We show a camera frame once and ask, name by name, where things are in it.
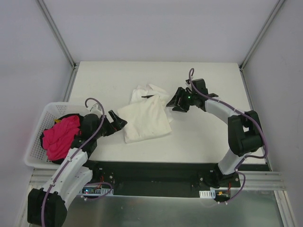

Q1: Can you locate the cream white t shirt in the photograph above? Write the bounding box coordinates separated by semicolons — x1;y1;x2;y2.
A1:
117;95;172;144

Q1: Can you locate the white black printed t shirt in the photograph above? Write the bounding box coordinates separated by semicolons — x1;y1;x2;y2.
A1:
130;84;173;123

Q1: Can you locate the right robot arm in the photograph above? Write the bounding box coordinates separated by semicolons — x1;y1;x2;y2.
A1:
166;79;264;188

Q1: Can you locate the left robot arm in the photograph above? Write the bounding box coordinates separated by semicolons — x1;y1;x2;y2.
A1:
27;110;127;227

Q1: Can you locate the pink red t shirt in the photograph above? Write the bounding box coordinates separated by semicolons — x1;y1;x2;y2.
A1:
42;115;81;162

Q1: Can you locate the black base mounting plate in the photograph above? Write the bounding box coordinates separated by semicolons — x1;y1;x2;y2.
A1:
84;160;241;198

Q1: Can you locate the white plastic laundry basket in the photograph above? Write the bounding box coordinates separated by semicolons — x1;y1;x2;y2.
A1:
24;101;90;170

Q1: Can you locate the left white cable duct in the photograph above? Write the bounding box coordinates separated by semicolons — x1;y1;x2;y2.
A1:
79;186;114;197

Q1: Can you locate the white cable duct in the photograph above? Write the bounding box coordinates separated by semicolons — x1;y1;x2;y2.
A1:
79;186;114;197
199;190;216;199

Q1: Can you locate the right aluminium frame post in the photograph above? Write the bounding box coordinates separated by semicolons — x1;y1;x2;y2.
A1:
239;0;286;72

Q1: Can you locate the aluminium frame post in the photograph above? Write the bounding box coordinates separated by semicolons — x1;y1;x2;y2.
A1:
36;0;77;69
239;0;286;72

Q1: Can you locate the right white cable duct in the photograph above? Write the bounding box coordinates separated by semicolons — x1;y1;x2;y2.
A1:
199;190;216;199

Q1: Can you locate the left aluminium frame post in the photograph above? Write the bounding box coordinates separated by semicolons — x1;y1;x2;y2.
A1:
36;0;77;69

